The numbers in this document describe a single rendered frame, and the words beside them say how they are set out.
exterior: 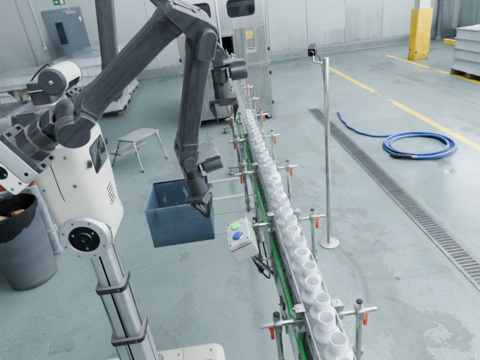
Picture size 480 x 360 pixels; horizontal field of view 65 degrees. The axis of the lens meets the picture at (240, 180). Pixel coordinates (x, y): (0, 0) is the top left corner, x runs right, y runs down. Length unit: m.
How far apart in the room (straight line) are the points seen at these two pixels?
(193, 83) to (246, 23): 4.91
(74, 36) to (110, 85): 10.96
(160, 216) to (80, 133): 0.98
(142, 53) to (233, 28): 5.00
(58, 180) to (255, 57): 4.95
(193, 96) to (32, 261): 2.47
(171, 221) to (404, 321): 1.49
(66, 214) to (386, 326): 1.88
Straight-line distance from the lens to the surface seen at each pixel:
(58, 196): 1.22
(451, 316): 2.63
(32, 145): 1.00
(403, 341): 2.43
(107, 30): 1.35
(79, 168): 1.16
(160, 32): 0.87
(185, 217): 1.85
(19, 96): 6.53
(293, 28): 11.61
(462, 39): 8.19
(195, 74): 0.94
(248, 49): 5.88
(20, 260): 3.22
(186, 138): 1.05
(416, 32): 9.89
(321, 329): 0.89
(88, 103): 0.94
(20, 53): 12.51
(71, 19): 11.85
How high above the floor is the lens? 1.81
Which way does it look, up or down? 26 degrees down
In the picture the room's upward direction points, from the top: 8 degrees counter-clockwise
